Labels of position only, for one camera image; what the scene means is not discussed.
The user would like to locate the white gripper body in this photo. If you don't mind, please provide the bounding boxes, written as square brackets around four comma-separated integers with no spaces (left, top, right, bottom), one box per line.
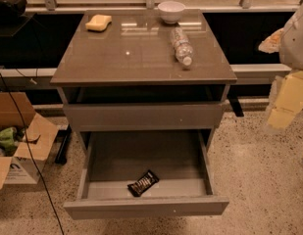
[279,3,303,70]

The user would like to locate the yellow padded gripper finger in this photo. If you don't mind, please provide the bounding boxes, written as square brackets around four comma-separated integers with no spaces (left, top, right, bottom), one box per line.
[267,70,303,129]
[258,28,283,54]

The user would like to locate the black chocolate bar wrapper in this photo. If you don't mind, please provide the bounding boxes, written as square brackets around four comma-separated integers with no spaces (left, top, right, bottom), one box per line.
[127,170,159,197]

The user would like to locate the closed grey top drawer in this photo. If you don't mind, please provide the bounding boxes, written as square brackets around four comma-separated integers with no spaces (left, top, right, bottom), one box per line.
[63,104,224,132]

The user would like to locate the grey drawer cabinet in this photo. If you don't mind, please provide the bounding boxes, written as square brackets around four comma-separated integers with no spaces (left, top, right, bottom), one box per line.
[51,10,236,146]

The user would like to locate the open grey middle drawer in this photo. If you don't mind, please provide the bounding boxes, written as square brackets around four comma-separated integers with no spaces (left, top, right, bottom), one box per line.
[64,130,228,219]

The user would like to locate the clear plastic water bottle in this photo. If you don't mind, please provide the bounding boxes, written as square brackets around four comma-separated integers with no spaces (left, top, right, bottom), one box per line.
[170,26,193,67]

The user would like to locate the white bowl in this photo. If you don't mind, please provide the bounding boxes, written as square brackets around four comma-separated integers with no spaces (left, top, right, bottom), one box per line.
[158,1,185,24]

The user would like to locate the yellow sponge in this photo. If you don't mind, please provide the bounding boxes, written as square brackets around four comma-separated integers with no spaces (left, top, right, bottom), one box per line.
[85,15,112,31]

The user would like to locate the black object on shelf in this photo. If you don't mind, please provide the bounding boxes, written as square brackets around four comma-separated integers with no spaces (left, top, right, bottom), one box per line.
[0,0,27,21]

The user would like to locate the open cardboard box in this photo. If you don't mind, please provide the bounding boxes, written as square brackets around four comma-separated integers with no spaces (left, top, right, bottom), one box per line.
[0,92,58,190]

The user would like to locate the green packets in box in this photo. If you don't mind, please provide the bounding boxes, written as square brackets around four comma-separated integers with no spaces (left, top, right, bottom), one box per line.
[0,126,25,157]

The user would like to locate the black cable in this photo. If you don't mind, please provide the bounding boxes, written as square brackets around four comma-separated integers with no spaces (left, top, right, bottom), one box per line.
[0,66,66,235]

